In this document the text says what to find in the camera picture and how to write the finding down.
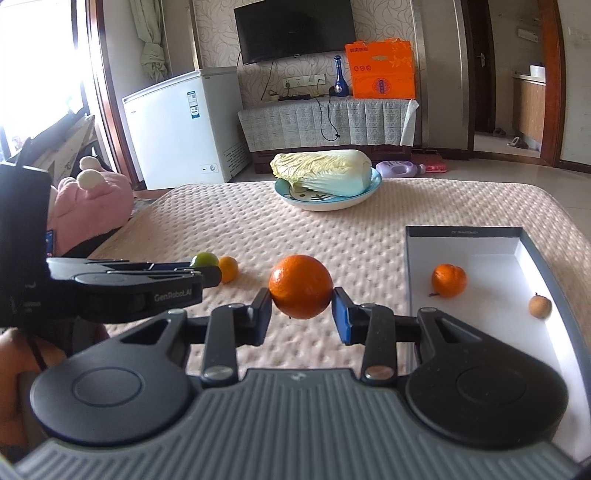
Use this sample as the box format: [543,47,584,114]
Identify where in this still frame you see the large round orange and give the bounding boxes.
[269,255,334,320]

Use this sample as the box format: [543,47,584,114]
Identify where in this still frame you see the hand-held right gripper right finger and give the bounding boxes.
[331,286,481,385]

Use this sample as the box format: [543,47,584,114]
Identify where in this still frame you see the pink plush toy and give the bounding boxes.
[46,156,134,257]

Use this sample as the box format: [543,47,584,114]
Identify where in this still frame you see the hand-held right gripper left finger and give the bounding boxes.
[108,287,273,387]

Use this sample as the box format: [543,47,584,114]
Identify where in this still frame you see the white chest freezer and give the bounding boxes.
[121,67,252,191]

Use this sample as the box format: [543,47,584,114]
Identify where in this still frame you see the purple detergent bottle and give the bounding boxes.
[375,159,428,178]

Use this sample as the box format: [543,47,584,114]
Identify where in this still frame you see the small pale orange fruit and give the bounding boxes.
[529,293,553,319]

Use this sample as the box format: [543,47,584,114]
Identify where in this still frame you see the dark-rimmed white cardboard box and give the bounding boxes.
[404,225,591,464]

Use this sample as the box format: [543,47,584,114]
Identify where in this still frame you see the small orange citrus fruit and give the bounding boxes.
[217,256,240,284]

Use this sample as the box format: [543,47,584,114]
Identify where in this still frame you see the person's left hand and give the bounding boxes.
[0,326,70,450]

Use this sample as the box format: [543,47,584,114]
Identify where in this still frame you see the napa cabbage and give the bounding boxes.
[270,148,373,198]

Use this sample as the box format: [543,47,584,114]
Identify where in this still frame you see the white wall socket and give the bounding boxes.
[283,73,326,88]

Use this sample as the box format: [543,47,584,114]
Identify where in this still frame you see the black wall television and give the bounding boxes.
[233,0,356,65]

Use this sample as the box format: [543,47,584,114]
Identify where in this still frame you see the black hanging cable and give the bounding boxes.
[318,97,342,141]

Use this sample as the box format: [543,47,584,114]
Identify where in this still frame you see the patterned cabinet cover cloth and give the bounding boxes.
[237,96,419,153]

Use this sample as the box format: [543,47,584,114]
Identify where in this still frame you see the wooden kitchen cabinet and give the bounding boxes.
[512,74,547,146]

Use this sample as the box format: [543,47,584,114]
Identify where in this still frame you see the beige quilted bedspread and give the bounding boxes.
[88,178,591,370]

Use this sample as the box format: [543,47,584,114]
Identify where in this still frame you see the dark wooden door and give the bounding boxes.
[468,0,490,134]

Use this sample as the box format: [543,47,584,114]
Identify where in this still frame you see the orange gift box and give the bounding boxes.
[344,38,416,100]

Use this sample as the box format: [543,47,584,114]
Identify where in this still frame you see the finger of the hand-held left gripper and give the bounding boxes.
[106,265,223,289]
[46,257,195,280]

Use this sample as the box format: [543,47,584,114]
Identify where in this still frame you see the tied pale curtain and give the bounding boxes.
[129,0,169,84]

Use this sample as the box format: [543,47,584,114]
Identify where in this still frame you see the white blue-rimmed plate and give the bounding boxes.
[274,167,383,212]

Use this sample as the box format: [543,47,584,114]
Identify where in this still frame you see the brown wooden door frame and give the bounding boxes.
[540,0,566,167]

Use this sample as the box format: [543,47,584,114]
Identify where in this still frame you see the leaning wooden boards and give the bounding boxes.
[18,113,100,185]

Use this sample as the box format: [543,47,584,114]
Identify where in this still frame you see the blue glass bottle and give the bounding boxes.
[329,55,350,97]

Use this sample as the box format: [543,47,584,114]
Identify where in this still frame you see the lumpy orange tangerine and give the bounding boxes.
[431,263,468,298]

